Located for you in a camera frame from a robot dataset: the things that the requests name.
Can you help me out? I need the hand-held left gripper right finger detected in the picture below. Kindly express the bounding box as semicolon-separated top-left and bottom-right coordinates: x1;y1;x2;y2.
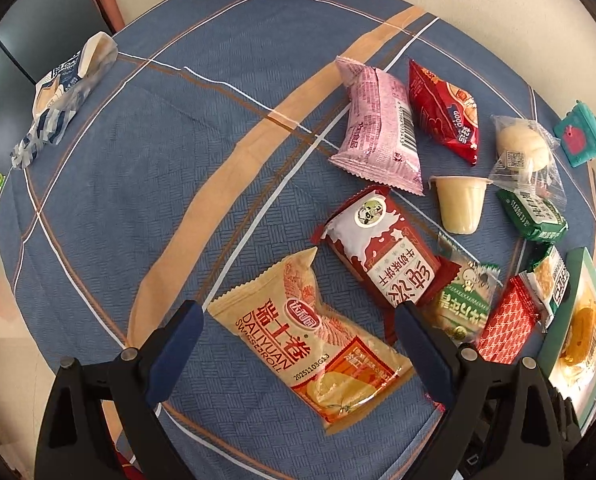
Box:
394;302;581;480

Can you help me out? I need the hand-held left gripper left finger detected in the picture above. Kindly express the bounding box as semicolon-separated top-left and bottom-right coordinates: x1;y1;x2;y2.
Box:
35;300;205;480

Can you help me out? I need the green mushroom cracker packet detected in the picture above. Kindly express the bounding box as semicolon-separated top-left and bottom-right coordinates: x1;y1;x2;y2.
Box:
425;232;504;346

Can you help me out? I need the red patterned snack packet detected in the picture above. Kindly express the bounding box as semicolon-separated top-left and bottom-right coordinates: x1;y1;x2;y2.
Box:
475;272;541;366

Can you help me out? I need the tan swiss roll packet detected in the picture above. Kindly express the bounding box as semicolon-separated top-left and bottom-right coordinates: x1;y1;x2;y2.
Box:
207;247;414;436

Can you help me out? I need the red white biscuit packet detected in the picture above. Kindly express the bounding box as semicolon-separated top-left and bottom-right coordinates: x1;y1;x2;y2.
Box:
310;185;461;346

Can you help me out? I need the white box with green rim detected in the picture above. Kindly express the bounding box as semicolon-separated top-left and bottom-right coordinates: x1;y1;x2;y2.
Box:
535;247;596;433

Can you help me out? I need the green white corn snack packet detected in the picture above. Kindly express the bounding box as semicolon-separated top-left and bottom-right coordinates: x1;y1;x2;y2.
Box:
520;245;571;333

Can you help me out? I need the pale yellow jelly cup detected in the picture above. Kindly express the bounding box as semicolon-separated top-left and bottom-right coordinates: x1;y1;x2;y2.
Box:
428;175;494;235

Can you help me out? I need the yellow cake packet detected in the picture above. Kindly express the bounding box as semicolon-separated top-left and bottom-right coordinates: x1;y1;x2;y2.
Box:
558;280;596;376

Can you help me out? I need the dark green snack packet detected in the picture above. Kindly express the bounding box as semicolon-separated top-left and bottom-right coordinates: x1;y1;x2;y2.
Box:
495;187;569;243

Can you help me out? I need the blue plaid tablecloth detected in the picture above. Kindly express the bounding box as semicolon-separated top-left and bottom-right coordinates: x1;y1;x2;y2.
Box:
0;0;596;480

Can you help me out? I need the clear packet with white bun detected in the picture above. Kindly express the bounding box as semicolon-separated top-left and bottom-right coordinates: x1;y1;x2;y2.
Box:
488;115;568;211

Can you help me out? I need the pink snack packet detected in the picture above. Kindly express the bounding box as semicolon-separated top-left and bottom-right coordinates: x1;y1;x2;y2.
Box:
328;57;425;196

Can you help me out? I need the red glossy snack packet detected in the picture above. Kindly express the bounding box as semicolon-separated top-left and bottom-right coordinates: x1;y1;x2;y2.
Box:
408;59;480;167

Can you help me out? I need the teal toy box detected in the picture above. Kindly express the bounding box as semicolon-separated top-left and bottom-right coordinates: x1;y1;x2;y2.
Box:
553;100;596;168

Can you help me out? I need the blue white paper bag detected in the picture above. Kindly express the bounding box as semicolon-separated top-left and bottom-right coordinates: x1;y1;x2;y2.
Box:
10;31;119;170

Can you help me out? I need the dark blue cabinet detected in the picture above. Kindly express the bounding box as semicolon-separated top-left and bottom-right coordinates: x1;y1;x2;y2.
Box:
0;0;114;93

